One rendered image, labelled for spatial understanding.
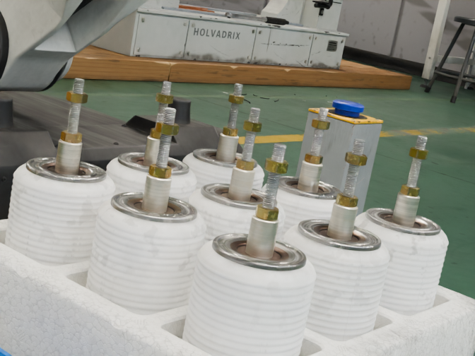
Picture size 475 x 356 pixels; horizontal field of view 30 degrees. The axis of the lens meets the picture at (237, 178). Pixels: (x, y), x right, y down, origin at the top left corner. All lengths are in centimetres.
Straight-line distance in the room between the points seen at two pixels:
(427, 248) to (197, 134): 65
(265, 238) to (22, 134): 57
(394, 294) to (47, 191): 34
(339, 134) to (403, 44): 537
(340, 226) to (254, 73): 317
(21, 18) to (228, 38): 253
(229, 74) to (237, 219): 299
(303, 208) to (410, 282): 13
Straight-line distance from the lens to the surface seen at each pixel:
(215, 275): 67
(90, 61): 323
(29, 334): 80
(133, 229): 73
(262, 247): 69
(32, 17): 137
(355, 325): 79
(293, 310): 68
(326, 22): 456
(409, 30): 644
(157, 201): 76
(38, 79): 147
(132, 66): 337
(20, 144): 119
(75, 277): 81
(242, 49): 396
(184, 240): 74
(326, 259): 76
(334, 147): 110
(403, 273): 87
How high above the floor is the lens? 46
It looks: 13 degrees down
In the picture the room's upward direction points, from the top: 11 degrees clockwise
